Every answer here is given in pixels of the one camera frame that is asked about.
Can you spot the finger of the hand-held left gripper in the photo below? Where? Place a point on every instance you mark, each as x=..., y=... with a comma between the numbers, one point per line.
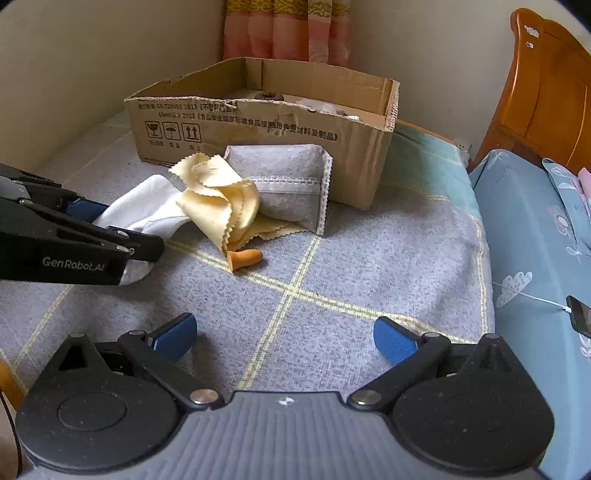
x=143, y=247
x=85, y=210

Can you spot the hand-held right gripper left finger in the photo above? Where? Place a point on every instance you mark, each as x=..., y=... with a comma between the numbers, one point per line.
x=178, y=331

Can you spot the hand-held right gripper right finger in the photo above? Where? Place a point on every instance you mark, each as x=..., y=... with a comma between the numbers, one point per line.
x=392, y=339

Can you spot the white cloth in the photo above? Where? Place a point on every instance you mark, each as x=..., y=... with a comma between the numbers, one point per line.
x=147, y=203

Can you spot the brown cardboard box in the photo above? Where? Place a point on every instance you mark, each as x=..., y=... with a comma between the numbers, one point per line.
x=277, y=138

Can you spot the grey checked blanket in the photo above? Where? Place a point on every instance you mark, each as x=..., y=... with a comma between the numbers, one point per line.
x=369, y=277

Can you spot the yellow zigzag-edged cloth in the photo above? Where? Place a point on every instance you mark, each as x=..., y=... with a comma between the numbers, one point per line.
x=207, y=203

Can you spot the orange foam earplug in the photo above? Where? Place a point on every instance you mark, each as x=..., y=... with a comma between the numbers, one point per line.
x=244, y=261

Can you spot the large grey fabric pouch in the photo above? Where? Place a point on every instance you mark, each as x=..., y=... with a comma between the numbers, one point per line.
x=286, y=175

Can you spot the blue floral bed sheet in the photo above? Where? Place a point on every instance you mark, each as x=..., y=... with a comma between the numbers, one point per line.
x=521, y=240

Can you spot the blue floral pillow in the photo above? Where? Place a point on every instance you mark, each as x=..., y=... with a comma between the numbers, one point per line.
x=565, y=198

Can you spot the pink floral pillow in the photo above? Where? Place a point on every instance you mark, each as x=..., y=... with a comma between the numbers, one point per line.
x=585, y=184

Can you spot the pink patterned curtain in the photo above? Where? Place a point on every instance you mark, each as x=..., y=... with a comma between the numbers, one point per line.
x=286, y=27

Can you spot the wooden bed headboard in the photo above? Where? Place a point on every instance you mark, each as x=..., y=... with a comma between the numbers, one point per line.
x=545, y=106

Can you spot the white wall socket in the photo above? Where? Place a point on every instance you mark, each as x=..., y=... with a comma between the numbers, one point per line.
x=463, y=147

